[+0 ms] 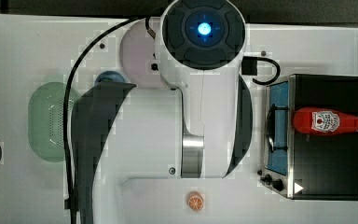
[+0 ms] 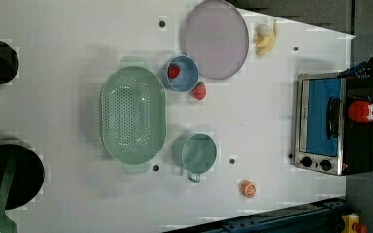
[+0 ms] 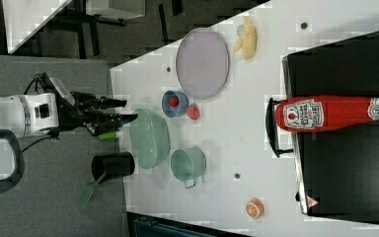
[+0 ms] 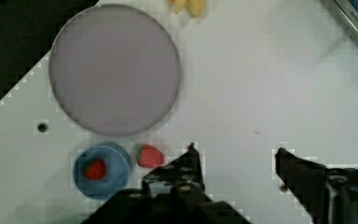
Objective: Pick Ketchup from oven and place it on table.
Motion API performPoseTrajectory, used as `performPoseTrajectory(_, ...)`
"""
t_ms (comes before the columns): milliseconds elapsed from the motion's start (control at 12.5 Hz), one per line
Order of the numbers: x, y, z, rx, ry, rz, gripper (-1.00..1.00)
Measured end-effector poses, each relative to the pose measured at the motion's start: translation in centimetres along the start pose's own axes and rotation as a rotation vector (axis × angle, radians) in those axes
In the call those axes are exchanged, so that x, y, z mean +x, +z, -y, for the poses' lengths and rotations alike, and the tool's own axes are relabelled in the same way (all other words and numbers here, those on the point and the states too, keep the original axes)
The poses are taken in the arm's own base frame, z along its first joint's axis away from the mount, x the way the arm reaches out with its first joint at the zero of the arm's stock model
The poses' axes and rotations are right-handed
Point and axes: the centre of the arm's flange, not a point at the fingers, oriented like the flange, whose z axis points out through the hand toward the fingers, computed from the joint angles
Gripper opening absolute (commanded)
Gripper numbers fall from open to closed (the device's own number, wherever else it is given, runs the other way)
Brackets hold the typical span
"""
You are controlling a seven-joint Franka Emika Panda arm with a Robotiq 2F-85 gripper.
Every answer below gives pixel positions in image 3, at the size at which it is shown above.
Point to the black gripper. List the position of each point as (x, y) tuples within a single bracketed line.
[(73, 110)]

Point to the red ketchup bottle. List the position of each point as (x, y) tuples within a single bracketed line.
[(325, 113)]

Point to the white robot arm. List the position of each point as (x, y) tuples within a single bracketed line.
[(54, 109)]

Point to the green cylinder object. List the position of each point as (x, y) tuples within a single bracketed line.
[(107, 136)]

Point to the green oval colander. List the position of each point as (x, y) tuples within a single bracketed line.
[(149, 138)]

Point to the strawberry in blue bowl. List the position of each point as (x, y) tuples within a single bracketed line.
[(174, 101)]

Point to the blue small bowl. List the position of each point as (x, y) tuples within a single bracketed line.
[(180, 109)]

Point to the green spatula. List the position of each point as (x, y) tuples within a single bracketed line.
[(87, 193)]

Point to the strawberry on table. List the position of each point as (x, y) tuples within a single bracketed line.
[(193, 112)]

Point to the green mug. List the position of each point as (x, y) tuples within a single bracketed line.
[(187, 165)]

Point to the lilac round plate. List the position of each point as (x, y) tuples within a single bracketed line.
[(202, 63)]

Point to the peeled banana toy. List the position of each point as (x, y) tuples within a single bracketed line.
[(247, 43)]

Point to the orange slice toy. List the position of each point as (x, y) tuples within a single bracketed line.
[(255, 208)]

